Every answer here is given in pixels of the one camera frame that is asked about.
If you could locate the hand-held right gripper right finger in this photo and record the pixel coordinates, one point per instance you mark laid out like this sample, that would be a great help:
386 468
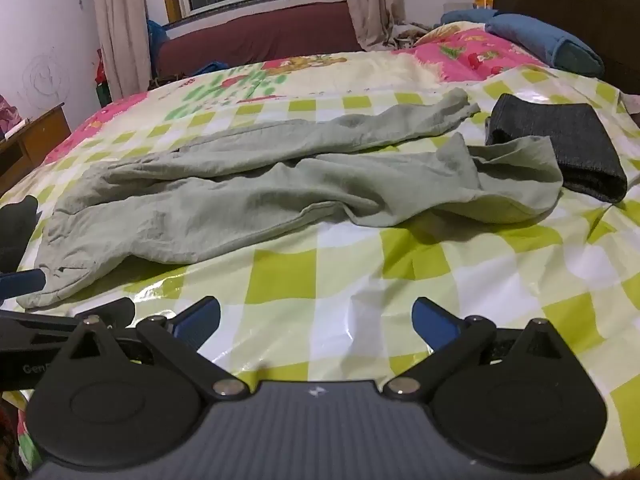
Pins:
435 322

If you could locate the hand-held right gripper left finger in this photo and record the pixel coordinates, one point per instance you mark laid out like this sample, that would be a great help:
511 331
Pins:
197 322

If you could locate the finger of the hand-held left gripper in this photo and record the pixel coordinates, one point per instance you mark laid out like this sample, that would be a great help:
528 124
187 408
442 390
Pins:
112 310
20 282

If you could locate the grey-green pants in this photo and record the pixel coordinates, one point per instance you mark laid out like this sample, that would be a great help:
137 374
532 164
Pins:
225 195

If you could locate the folded dark grey pants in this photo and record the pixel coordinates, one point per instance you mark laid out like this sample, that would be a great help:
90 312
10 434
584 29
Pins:
560 140

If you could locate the green checked plastic sheet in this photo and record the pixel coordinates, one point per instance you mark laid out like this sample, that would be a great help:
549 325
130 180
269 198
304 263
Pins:
350 280

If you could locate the wooden desk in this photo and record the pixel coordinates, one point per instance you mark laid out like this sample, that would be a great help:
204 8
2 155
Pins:
35 142

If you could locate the red and green hanging ornament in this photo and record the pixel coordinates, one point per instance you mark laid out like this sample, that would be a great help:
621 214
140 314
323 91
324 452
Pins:
100 77

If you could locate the small blue cloth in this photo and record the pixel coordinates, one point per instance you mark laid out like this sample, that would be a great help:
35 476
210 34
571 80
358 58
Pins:
214 67

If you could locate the pink printed blanket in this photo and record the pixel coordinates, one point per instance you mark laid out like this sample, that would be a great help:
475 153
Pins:
465 55

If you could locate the blue bag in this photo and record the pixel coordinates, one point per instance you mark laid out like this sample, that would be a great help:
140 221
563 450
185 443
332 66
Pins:
157 37

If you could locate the beige curtain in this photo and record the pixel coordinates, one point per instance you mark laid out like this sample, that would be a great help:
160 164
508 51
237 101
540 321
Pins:
120 25
370 0

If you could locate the brown patterned cloth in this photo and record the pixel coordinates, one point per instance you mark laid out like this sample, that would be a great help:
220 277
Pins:
412 35

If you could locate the maroon sofa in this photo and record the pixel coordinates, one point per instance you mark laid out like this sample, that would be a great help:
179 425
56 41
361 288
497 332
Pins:
260 35

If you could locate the blue pillow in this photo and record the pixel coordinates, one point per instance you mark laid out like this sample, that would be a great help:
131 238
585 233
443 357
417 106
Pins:
540 40

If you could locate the blue folded cloth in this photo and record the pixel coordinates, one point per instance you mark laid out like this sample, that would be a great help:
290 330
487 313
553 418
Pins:
465 16

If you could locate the dark wooden headboard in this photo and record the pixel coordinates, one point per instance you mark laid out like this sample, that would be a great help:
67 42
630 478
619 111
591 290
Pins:
575 0

